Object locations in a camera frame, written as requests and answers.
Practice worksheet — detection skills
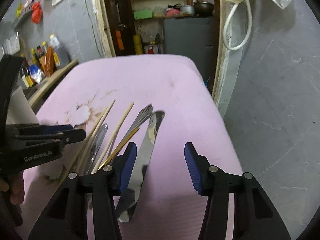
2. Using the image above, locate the shiny steel spoon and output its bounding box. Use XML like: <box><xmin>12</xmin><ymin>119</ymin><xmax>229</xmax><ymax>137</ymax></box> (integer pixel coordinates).
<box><xmin>116</xmin><ymin>111</ymin><xmax>165</xmax><ymax>223</ymax></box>

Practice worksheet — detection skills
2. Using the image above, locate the person's hand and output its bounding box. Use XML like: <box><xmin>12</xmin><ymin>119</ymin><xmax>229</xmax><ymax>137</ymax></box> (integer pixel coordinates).
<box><xmin>1</xmin><ymin>172</ymin><xmax>25</xmax><ymax>205</ymax></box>

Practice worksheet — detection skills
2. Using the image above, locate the white utensil holder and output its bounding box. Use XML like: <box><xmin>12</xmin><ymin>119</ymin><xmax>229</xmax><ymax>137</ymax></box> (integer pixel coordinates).
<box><xmin>6</xmin><ymin>87</ymin><xmax>39</xmax><ymax>125</ymax></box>

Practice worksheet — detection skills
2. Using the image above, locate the pale wooden chopstick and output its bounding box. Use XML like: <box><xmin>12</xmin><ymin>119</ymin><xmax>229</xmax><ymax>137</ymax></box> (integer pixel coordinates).
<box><xmin>72</xmin><ymin>99</ymin><xmax>116</xmax><ymax>173</ymax></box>

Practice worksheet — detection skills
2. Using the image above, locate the light wooden chopstick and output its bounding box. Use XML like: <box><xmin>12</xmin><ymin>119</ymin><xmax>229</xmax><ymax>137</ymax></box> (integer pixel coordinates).
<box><xmin>91</xmin><ymin>102</ymin><xmax>135</xmax><ymax>174</ymax></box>

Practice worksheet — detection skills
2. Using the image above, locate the pink floral table cloth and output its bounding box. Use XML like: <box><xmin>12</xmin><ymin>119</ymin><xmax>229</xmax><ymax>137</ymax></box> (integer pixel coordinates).
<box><xmin>15</xmin><ymin>54</ymin><xmax>244</xmax><ymax>240</ymax></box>

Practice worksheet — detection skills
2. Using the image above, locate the golden brown chopstick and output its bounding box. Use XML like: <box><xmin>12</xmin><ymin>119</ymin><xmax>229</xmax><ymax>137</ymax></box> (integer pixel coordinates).
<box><xmin>99</xmin><ymin>126</ymin><xmax>140</xmax><ymax>169</ymax></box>

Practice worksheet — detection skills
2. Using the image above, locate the large oil jug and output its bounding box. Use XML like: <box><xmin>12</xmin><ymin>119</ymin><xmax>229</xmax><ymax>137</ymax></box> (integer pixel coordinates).
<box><xmin>50</xmin><ymin>34</ymin><xmax>70</xmax><ymax>69</ymax></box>

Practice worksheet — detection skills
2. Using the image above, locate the steel fork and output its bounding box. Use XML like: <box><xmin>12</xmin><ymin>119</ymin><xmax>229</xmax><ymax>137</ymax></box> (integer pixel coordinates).
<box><xmin>106</xmin><ymin>104</ymin><xmax>153</xmax><ymax>156</ymax></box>

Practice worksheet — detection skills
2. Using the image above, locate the yellow cylinder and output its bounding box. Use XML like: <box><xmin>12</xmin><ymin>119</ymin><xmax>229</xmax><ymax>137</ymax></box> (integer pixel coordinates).
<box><xmin>133</xmin><ymin>34</ymin><xmax>143</xmax><ymax>55</ymax></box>

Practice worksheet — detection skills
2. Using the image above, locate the red plastic bag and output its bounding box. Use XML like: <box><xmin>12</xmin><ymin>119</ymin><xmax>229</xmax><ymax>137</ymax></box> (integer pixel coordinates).
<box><xmin>31</xmin><ymin>1</ymin><xmax>43</xmax><ymax>24</ymax></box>

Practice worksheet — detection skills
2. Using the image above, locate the green box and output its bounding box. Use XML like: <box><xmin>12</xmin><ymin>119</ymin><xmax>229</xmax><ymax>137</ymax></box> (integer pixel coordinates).
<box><xmin>133</xmin><ymin>10</ymin><xmax>153</xmax><ymax>20</ymax></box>

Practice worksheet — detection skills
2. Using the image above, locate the grey cabinet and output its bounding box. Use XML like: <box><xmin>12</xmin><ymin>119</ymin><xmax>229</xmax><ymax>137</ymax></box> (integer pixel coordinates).
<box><xmin>164</xmin><ymin>17</ymin><xmax>219</xmax><ymax>92</ymax></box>

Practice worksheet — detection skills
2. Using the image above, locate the black wok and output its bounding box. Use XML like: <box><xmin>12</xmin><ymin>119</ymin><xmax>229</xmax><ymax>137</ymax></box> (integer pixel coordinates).
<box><xmin>193</xmin><ymin>2</ymin><xmax>215</xmax><ymax>17</ymax></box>

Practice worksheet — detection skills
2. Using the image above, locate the steel knife handle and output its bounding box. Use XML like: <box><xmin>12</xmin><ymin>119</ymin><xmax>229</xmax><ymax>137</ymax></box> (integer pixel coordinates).
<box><xmin>84</xmin><ymin>124</ymin><xmax>108</xmax><ymax>175</ymax></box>

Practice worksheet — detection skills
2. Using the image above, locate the white hose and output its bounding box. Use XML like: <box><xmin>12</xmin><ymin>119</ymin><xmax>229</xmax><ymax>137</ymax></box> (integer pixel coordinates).
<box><xmin>222</xmin><ymin>0</ymin><xmax>253</xmax><ymax>52</ymax></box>

